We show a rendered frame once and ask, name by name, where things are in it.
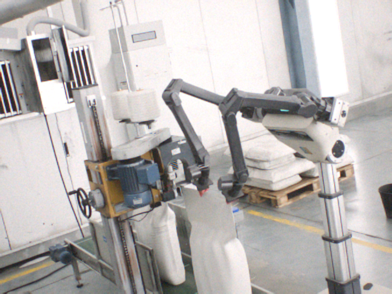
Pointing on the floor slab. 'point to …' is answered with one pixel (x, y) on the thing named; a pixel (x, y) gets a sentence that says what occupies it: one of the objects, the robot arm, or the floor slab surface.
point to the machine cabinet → (42, 163)
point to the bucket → (387, 198)
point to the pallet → (278, 201)
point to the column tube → (90, 127)
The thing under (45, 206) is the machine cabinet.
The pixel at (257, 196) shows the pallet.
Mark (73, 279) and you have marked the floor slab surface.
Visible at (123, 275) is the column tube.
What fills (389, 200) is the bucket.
